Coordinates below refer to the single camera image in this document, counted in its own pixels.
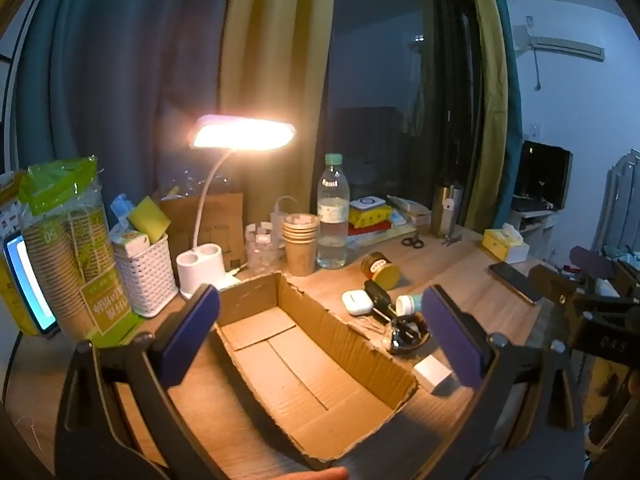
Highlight green and white carton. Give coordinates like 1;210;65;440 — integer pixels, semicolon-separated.
111;227;149;249

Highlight white earbuds case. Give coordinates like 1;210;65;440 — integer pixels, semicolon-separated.
342;290;377;316

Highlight white charger adapter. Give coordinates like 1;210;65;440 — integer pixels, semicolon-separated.
412;354;458;395

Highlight white tube with teal cap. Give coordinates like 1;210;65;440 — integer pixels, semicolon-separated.
396;294;426;316

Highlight yellow curtain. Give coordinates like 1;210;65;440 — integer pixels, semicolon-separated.
220;0;333;241
465;0;511;231

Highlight pack of small clear bottles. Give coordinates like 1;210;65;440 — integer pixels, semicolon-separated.
245;220;282;274

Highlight white cabinet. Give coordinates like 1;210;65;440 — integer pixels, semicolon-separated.
510;207;556;256

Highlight hanging grey clothes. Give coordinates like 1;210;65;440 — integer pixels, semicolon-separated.
595;150;640;261

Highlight blue and white packet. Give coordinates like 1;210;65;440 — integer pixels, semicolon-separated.
110;194;133;226

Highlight black monitor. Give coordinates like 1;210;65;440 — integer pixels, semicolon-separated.
514;141;573;211

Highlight yellow patterned package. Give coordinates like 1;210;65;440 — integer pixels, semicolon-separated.
348;206;393;227

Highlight dark glass window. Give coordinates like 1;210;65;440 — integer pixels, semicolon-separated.
327;0;481;231

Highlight white desk lamp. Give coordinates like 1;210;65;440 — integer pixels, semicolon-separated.
176;114;297;299

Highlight brown paper bag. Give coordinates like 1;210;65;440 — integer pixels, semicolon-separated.
160;187;246;271

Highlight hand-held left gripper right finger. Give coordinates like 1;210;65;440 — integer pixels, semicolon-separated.
421;284;576;480

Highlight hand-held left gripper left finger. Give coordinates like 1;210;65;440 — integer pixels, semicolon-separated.
54;284;227;480

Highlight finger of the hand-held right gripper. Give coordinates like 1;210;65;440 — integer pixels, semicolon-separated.
570;246;617;279
529;264;596;311

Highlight white plastic packet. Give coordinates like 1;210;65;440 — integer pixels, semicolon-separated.
386;195;432;226

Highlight green bagged paper cup pack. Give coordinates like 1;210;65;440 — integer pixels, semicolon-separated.
19;156;141;348

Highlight stack of brown paper cups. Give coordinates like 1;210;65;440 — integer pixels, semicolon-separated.
281;213;321;277

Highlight steel thermos bottle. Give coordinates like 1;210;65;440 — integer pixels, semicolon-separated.
431;182;466;237

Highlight red flat book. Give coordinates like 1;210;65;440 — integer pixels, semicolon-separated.
347;220;394;237

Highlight yellow tissue box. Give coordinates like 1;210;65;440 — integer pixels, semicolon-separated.
482;222;530;264

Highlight yellow sponge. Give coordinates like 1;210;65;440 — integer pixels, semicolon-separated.
127;196;171;242

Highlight clear plastic water bottle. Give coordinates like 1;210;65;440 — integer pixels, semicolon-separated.
317;154;349;270

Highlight white woven plastic basket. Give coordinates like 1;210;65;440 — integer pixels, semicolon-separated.
112;234;179;318

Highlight white round-marked device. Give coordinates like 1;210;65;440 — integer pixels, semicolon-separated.
350;195;387;213

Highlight white air conditioner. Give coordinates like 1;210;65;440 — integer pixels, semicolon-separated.
530;35;606;62

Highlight dark smartphone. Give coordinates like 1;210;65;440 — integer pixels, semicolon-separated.
489;261;545;306

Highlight brown jar with yellow lid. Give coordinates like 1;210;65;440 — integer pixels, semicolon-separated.
361;251;401;288

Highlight teal curtain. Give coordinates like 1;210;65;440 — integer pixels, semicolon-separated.
490;0;524;231
15;0;236;241

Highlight white plug with cable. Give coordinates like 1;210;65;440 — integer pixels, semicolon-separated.
271;196;302;227

